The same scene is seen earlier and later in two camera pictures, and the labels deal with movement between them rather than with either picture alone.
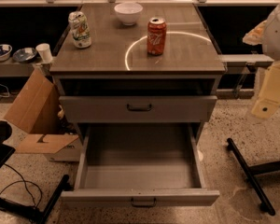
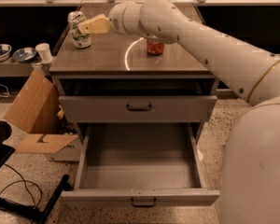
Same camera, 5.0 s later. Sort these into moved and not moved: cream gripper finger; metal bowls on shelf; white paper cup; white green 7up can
Moved: cream gripper finger
Not moved: metal bowls on shelf; white green 7up can; white paper cup
